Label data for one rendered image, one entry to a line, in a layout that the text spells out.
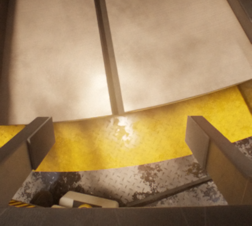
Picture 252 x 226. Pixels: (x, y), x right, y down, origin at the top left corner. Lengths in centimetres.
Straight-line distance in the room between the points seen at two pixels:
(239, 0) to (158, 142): 67
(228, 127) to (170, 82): 48
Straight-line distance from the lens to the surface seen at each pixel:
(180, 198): 102
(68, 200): 94
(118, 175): 98
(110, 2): 77
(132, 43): 68
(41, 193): 102
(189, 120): 16
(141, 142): 94
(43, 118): 17
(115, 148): 95
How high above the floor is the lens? 93
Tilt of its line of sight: 81 degrees down
